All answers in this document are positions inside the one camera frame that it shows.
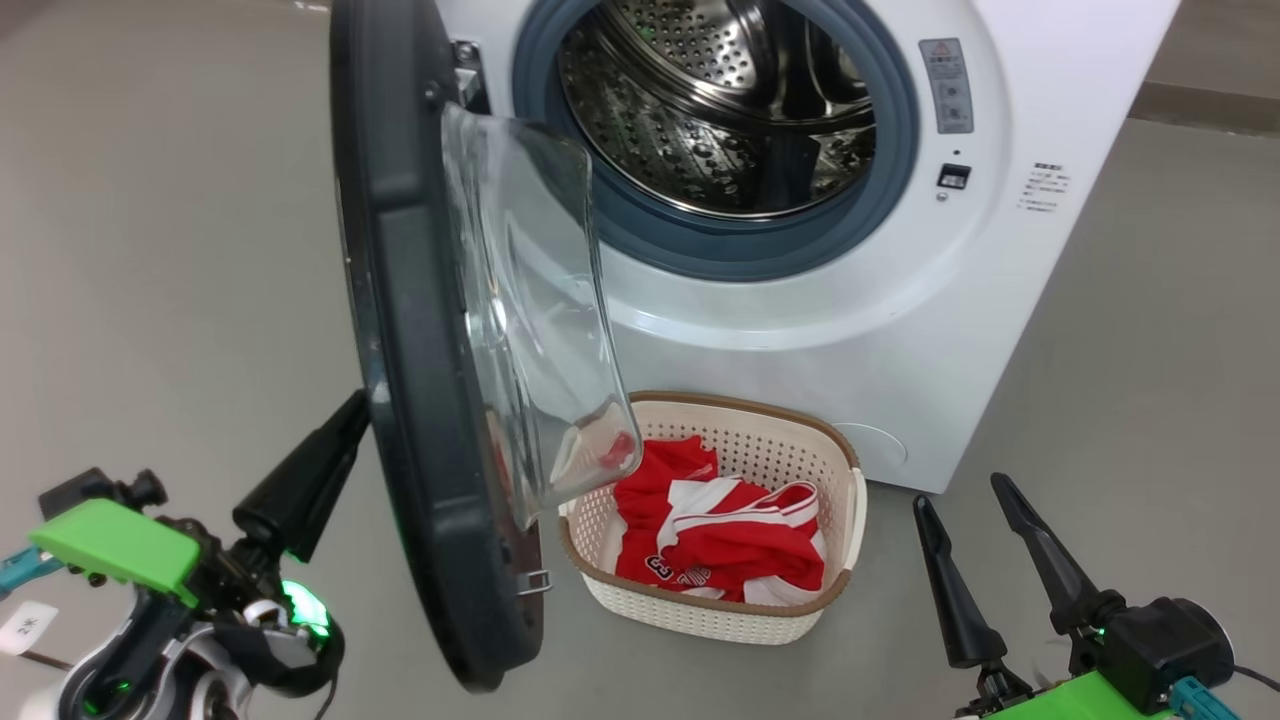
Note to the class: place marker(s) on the grey warning sticker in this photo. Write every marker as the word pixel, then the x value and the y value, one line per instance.
pixel 947 85

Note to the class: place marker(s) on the white washing machine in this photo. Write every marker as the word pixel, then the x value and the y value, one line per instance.
pixel 900 330

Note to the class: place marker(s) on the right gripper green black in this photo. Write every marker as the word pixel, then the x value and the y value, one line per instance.
pixel 1165 645

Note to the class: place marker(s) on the red white sports garment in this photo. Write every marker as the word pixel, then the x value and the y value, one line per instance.
pixel 730 540

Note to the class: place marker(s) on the steel washing machine drum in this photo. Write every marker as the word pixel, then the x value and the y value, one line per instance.
pixel 720 110

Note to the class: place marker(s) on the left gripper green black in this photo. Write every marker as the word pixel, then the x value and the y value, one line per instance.
pixel 120 545

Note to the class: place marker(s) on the round white filter cover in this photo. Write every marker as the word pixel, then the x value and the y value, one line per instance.
pixel 875 447

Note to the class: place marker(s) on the black door latch socket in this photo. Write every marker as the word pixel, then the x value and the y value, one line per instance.
pixel 954 176

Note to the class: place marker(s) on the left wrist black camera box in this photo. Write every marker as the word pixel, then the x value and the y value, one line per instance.
pixel 95 485

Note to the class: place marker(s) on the dark washing machine door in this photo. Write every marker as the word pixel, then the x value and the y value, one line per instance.
pixel 410 350

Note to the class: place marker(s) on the small printed text label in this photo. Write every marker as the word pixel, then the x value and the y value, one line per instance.
pixel 1044 187

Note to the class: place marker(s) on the metal door hinge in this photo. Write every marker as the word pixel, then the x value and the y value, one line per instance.
pixel 470 75

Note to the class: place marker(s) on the white paper tag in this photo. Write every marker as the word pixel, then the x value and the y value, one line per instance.
pixel 25 628

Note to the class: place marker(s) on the cream laundry basket brown rim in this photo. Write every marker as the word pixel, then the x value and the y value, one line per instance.
pixel 700 615

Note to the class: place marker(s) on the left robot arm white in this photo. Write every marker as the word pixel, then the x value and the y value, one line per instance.
pixel 200 690

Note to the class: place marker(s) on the grey rubber door gasket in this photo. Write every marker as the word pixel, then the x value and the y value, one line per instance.
pixel 750 250

